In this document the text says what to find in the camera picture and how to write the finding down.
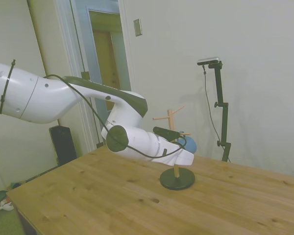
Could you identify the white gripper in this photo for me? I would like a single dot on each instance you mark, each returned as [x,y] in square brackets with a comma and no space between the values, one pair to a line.
[178,156]

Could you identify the blue enamel mug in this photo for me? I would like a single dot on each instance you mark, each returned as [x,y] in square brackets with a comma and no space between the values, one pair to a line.
[189,145]

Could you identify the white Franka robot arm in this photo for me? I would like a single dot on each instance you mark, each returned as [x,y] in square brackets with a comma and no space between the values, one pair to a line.
[51,98]

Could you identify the wooden mug tree, black base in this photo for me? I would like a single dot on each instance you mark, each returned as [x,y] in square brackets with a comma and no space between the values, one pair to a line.
[177,180]

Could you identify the black box on floor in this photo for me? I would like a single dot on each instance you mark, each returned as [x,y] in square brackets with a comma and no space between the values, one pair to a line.
[63,144]

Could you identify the brass door hinge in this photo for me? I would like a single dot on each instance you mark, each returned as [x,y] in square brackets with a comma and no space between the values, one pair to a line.
[85,76]

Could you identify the wooden hallway door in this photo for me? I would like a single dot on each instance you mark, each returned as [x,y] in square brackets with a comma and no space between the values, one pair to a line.
[105,56]

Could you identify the white open door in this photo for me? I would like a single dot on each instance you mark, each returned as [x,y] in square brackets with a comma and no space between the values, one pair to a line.
[51,36]

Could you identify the white object on floor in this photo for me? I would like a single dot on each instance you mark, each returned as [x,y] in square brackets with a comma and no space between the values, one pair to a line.
[7,205]

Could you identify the black camera stand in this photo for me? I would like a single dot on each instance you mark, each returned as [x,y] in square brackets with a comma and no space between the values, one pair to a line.
[224,115]

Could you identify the grey exterior camera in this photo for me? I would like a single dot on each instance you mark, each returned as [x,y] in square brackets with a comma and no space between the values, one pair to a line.
[208,60]

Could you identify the metal wall switch plate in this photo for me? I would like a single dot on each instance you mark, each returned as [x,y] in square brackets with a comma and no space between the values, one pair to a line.
[137,27]

